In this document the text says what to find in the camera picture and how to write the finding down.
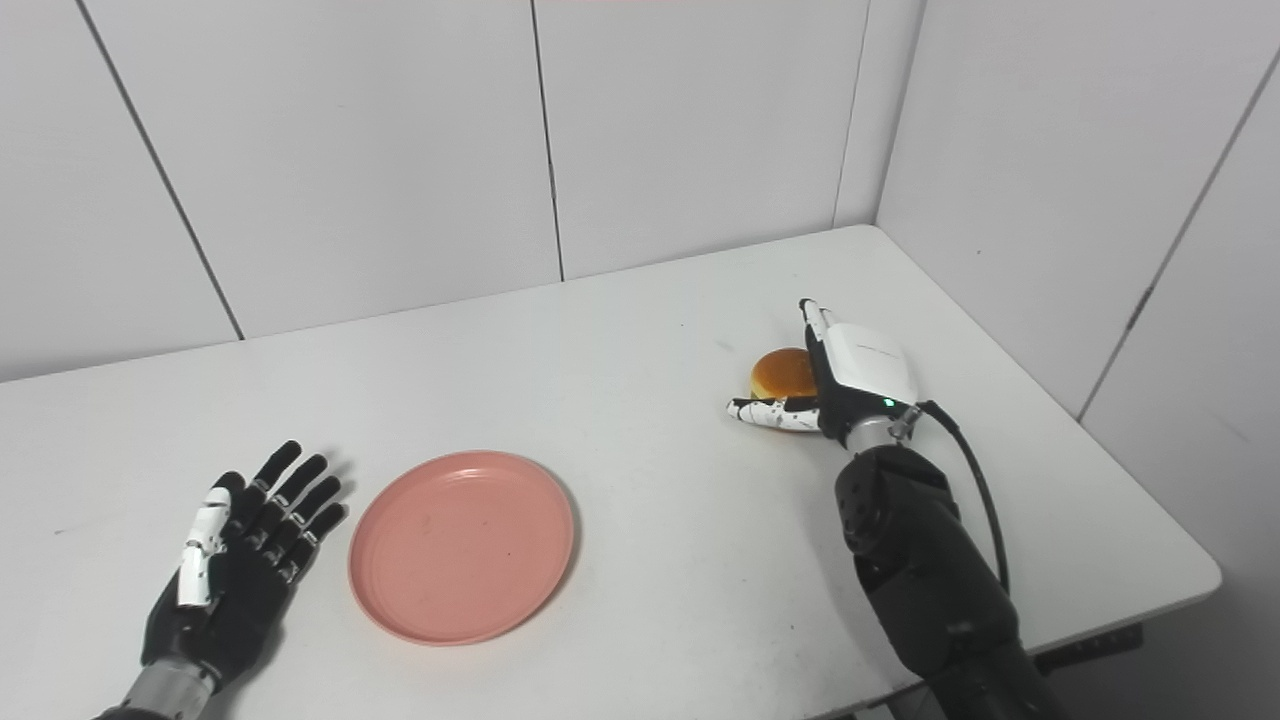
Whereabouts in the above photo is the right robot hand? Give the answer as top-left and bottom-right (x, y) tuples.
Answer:
(726, 298), (920, 449)

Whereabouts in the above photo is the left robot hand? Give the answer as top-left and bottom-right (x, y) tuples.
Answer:
(140, 440), (350, 693)

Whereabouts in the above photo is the toy hamburger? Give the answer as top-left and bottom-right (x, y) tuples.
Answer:
(750, 347), (819, 401)

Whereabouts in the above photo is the pink round plate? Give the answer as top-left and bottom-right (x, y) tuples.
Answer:
(347, 450), (577, 647)

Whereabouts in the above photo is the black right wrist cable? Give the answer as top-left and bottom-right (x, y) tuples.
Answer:
(892, 400), (1011, 596)

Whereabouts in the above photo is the black table frame bracket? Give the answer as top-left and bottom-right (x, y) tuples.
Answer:
(1032, 624), (1144, 677)

